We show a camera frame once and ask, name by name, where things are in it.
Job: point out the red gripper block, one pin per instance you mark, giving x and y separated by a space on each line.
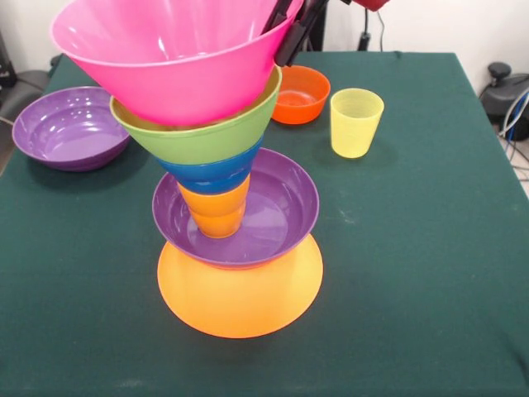
374 3

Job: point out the large pink plastic bowl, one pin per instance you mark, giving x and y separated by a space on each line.
165 74

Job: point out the green plastic bowl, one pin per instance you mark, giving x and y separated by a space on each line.
198 140

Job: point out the blue plastic bowl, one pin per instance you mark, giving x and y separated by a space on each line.
215 173

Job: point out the purple plastic bowl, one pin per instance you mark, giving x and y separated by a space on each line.
66 130
285 215

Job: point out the orange plastic cup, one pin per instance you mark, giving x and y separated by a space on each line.
217 211

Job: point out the large yellow-orange plastic bowl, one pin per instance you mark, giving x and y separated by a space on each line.
239 302

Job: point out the red-orange plastic bowl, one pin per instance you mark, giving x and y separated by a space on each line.
303 95

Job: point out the yellow plastic cup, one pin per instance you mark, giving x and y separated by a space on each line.
355 128

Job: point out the black floor stand base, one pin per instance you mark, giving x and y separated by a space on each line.
502 89
25 87

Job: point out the dark green table cloth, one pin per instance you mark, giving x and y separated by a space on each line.
413 269

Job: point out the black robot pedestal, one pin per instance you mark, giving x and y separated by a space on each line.
318 37

